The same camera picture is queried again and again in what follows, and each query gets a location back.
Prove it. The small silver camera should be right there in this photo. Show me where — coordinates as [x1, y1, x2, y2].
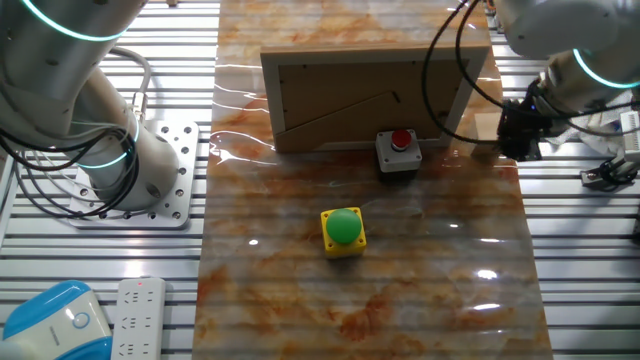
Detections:
[619, 109, 640, 151]

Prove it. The thick grey cable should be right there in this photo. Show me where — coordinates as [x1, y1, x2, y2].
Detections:
[107, 45, 153, 124]

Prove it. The wooden picture frame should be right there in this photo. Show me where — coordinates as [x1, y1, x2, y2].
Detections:
[259, 42, 491, 154]

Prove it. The yellow box green button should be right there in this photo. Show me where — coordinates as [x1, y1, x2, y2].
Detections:
[319, 206, 367, 260]

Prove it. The white power strip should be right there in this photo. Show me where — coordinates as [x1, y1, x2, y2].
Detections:
[109, 276, 167, 360]

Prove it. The blue white device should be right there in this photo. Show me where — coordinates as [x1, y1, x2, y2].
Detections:
[0, 279, 114, 360]

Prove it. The thin grey cable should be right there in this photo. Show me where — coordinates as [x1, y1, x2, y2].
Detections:
[564, 117, 640, 139]

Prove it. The black cable loop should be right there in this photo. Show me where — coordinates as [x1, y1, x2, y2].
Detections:
[0, 127, 141, 220]

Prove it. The large light wooden cube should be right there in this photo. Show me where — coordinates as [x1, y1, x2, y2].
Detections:
[473, 112, 504, 142]

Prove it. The black braided cable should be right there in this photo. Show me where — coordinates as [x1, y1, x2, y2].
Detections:
[421, 0, 501, 146]
[454, 0, 640, 121]

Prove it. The marble pattern mat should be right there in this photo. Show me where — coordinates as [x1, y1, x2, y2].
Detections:
[191, 0, 554, 360]

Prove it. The grey box red button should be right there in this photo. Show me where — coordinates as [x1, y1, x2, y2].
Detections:
[374, 128, 424, 184]

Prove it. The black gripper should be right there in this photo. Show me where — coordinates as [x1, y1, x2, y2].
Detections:
[497, 97, 546, 162]

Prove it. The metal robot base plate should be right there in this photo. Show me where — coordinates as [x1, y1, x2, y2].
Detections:
[67, 119, 200, 230]

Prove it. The metal camera bracket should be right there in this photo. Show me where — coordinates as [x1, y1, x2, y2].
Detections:
[579, 155, 640, 190]

